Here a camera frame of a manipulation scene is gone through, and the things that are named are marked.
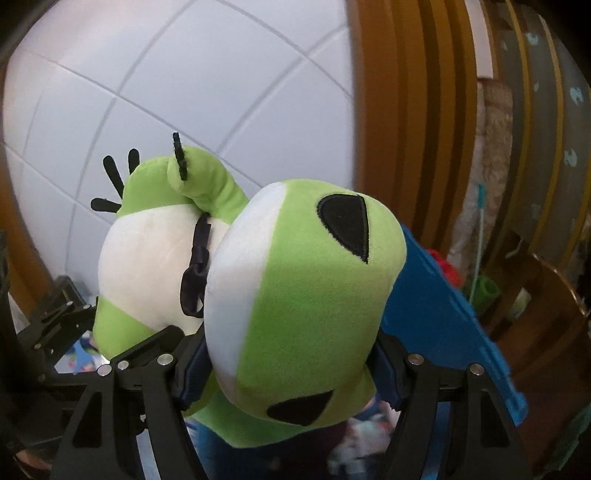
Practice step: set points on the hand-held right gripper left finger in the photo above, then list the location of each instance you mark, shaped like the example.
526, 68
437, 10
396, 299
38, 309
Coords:
190, 374

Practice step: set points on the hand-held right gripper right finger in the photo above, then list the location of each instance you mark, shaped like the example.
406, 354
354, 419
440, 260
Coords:
385, 369

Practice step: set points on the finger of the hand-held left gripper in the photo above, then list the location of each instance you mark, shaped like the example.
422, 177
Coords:
60, 330

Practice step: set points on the blue plastic crate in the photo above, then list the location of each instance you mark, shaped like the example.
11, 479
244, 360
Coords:
438, 323

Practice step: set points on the green frog plush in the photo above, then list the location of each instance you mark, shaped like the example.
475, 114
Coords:
300, 300

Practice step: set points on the red round object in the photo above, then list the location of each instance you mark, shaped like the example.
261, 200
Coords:
445, 267

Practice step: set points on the green cup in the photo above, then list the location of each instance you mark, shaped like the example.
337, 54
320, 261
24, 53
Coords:
487, 288

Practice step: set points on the wooden chair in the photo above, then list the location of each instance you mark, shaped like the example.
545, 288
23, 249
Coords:
545, 323

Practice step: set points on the teal stick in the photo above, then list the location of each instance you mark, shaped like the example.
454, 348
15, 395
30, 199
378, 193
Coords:
478, 230

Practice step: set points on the green cloth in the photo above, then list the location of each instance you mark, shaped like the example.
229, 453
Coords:
570, 438

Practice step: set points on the rolled patterned rug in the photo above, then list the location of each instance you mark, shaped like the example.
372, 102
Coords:
489, 175

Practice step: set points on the grey patterned curtain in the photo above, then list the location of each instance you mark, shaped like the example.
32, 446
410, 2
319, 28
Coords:
545, 115

